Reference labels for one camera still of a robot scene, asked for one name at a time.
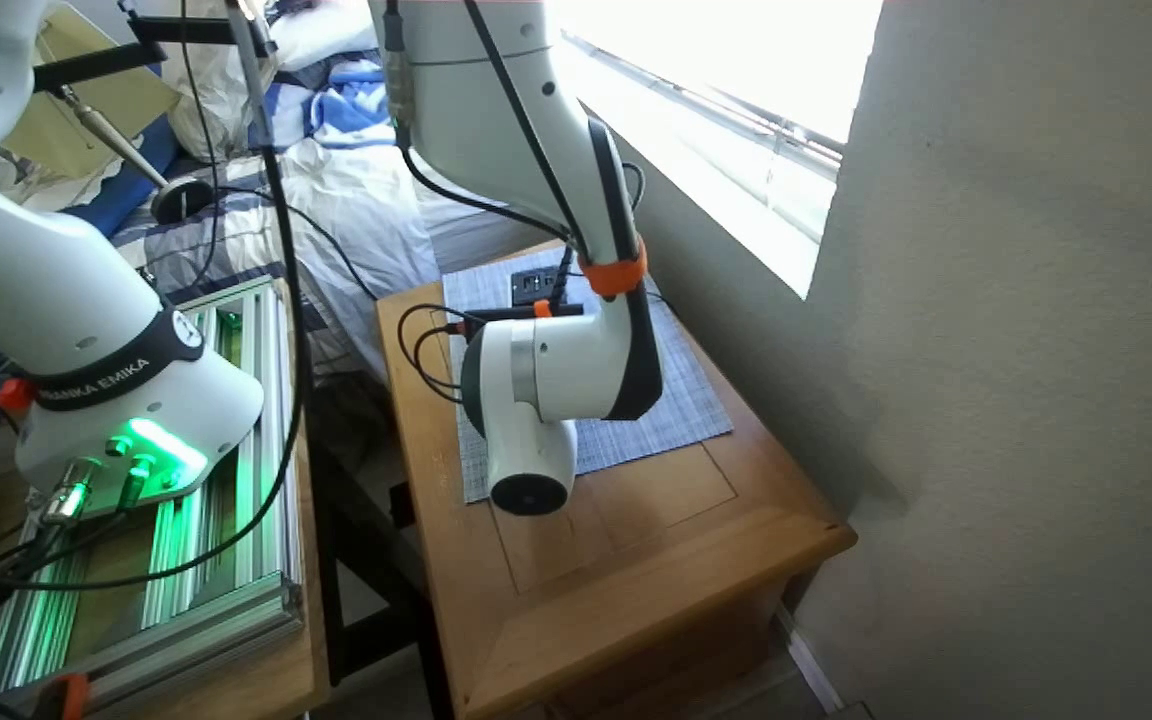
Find wooden side table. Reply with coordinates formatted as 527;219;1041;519
373;238;858;720

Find black device power cable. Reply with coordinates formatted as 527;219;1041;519
390;300;470;407

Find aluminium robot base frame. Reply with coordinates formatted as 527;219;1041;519
0;279;305;709

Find grey woven placemat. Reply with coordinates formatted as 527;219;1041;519
443;243;732;478

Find white window blinds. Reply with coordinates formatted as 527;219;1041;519
557;0;883;296

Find black cube device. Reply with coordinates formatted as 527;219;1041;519
511;268;562;304

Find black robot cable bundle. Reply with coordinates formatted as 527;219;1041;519
0;0;310;645

